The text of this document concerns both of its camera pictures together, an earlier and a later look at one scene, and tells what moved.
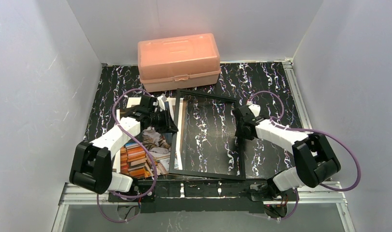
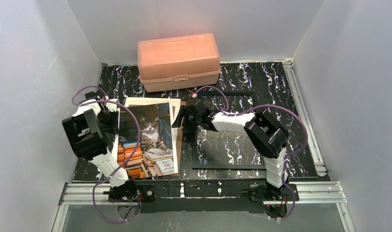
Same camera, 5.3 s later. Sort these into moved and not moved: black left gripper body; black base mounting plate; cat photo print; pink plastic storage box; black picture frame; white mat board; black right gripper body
Moved: black picture frame; white mat board; black right gripper body; black left gripper body
Not moved: cat photo print; pink plastic storage box; black base mounting plate
